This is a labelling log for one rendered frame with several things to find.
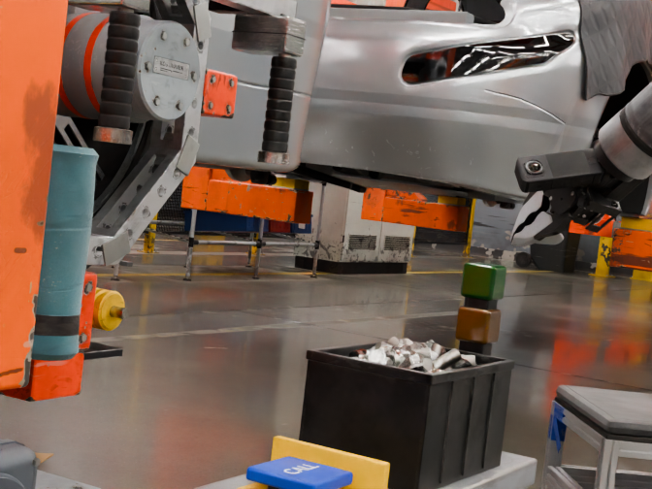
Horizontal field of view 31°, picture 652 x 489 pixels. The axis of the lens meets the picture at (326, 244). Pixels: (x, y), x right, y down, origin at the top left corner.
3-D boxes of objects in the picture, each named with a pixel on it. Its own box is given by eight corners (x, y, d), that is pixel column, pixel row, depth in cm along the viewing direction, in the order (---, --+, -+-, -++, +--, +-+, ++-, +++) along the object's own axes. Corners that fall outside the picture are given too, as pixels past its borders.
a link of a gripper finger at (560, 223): (543, 248, 166) (585, 212, 161) (536, 246, 166) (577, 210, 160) (535, 222, 169) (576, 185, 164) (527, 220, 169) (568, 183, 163)
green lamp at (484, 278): (472, 295, 138) (475, 261, 138) (504, 300, 136) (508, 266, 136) (458, 296, 134) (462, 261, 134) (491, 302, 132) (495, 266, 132)
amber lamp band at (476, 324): (467, 338, 138) (471, 304, 138) (499, 343, 136) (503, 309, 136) (453, 340, 135) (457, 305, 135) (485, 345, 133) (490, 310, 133)
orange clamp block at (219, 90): (162, 110, 186) (196, 115, 194) (203, 114, 182) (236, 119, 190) (167, 65, 186) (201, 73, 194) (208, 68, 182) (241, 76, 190)
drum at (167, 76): (79, 119, 169) (88, 20, 168) (199, 131, 158) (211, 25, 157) (6, 109, 156) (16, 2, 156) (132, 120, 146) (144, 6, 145)
